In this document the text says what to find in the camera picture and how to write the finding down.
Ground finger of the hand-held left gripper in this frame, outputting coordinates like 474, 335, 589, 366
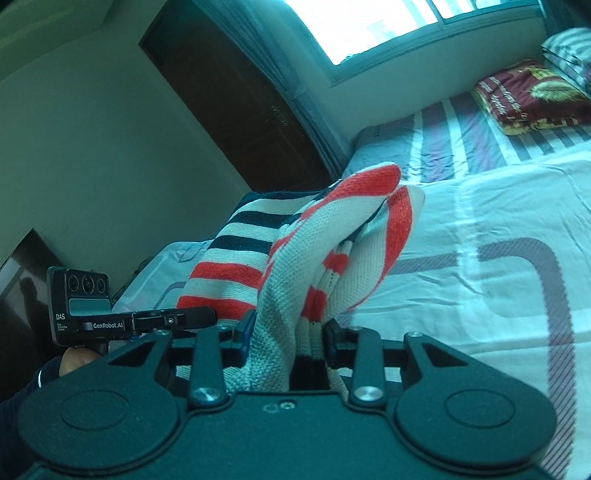
131, 306, 218, 334

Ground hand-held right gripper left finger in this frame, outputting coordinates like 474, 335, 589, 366
106, 309, 257, 408

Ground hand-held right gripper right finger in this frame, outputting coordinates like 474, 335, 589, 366
322, 320, 463, 408

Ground red black striped knit sweater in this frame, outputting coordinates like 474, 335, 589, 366
175, 161, 426, 398

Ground person's left forearm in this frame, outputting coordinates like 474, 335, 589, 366
0, 355, 63, 480

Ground person's left hand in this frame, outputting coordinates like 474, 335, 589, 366
59, 346, 101, 377

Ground dark glossy screen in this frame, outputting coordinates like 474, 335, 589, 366
0, 228, 66, 357

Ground bed with patterned sheet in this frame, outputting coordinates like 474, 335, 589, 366
113, 143, 591, 480

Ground dark wooden door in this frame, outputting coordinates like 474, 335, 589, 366
139, 0, 334, 193

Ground bed with striped sheet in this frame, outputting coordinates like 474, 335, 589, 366
346, 90, 591, 185

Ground blue-grey curtain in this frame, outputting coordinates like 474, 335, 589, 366
194, 0, 352, 180

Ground maroon feather print blanket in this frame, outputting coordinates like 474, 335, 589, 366
471, 59, 591, 137

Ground window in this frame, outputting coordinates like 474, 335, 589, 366
281, 0, 546, 86

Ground striped pillow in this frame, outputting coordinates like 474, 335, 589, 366
540, 27, 591, 100

